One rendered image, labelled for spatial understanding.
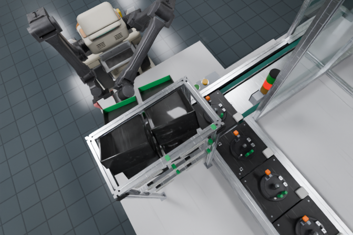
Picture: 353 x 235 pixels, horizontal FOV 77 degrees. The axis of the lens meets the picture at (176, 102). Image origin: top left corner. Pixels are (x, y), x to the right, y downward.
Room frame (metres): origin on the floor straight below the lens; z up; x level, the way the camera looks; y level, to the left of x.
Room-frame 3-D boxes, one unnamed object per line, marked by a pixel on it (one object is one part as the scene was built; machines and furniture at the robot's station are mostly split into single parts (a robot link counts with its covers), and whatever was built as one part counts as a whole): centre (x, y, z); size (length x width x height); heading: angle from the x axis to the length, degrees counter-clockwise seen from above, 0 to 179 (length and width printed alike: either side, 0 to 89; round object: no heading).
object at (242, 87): (0.53, -0.50, 0.91); 0.84 x 0.28 x 0.10; 111
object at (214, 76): (0.68, -0.21, 0.93); 0.21 x 0.07 x 0.06; 111
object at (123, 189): (0.20, 0.08, 1.26); 0.36 x 0.21 x 0.80; 111
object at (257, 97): (0.40, -0.43, 1.29); 0.12 x 0.05 x 0.25; 111
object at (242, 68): (0.69, -0.41, 0.91); 0.89 x 0.06 x 0.11; 111
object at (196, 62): (0.61, 0.02, 0.84); 0.90 x 0.70 x 0.03; 110
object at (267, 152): (0.21, -0.31, 1.01); 0.24 x 0.24 x 0.13; 21
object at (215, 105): (0.44, -0.21, 0.98); 0.14 x 0.14 x 0.02
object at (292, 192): (-0.02, -0.40, 1.01); 0.24 x 0.24 x 0.13; 21
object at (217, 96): (0.44, -0.21, 0.96); 0.24 x 0.24 x 0.02; 21
